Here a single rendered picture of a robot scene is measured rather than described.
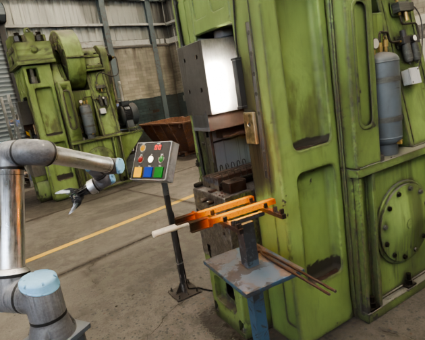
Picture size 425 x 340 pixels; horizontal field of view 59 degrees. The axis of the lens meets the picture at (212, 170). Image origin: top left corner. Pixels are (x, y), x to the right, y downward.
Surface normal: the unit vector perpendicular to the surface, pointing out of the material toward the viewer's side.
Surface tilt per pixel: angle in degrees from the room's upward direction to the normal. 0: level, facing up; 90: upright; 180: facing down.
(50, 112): 89
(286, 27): 89
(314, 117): 89
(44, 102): 89
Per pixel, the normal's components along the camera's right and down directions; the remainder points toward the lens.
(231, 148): 0.50, 0.11
